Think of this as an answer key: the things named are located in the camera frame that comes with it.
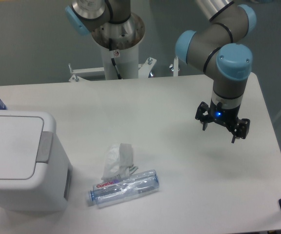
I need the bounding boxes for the white trash can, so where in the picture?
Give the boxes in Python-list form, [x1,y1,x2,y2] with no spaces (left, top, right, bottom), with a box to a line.
[0,110,73,212]

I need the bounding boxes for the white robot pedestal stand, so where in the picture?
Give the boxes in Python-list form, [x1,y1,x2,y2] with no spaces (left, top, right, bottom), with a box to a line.
[68,12,182,83]

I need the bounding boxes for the crushed clear plastic bottle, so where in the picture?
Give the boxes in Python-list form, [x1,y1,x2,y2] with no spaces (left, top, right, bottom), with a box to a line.
[86,170,159,208]

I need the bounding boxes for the black base cable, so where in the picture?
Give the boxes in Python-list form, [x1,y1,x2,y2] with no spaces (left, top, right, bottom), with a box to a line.
[108,38,123,80]

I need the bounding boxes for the crumpled white plastic wrapper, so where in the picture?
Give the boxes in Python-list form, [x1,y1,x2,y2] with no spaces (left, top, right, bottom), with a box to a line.
[101,143,138,181]

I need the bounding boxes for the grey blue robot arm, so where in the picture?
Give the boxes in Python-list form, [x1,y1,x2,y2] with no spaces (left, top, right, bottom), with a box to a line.
[65,0,257,139]

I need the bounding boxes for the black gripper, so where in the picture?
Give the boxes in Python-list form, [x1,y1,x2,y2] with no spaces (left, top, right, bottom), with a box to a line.
[195,101,250,143]

